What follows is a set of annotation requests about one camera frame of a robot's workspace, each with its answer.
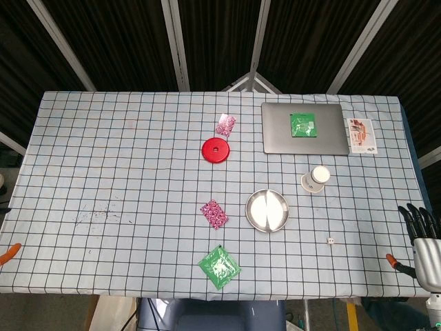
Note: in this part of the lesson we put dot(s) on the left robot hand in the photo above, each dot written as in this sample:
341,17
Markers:
10,252

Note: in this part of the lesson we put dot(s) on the grey closed laptop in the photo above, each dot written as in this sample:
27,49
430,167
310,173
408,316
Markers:
330,131

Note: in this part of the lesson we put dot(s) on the white triangular frame bracket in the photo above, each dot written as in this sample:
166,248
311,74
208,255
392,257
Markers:
254,75

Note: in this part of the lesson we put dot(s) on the dark blue table cover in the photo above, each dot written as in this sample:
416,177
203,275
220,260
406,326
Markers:
412,138

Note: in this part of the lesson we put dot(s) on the white metal frame bar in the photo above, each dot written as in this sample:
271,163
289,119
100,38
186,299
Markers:
430,157
361,46
62,45
175,45
260,34
12,143

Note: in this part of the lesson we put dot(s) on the light blue checked tablecloth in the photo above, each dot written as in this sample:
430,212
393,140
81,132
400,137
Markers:
103,155

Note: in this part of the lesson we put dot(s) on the white postcard with red picture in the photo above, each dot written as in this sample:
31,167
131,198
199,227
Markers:
361,136

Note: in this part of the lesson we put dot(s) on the pink patterned packet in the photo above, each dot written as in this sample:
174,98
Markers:
214,214
226,125

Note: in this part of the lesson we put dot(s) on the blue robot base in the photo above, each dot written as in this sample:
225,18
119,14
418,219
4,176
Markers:
213,317

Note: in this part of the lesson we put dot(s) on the round steel plate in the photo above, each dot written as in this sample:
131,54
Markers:
267,210

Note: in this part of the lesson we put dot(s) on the white paper cup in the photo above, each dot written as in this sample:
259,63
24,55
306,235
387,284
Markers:
315,179

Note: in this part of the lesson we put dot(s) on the large green tea packet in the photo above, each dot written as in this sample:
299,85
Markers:
219,267

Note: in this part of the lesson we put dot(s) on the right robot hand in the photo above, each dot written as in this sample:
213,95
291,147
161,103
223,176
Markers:
427,262

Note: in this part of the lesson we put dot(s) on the small green tea packet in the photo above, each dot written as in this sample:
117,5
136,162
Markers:
303,125

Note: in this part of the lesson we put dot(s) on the red round plastic disc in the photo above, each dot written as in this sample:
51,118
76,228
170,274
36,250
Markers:
216,150

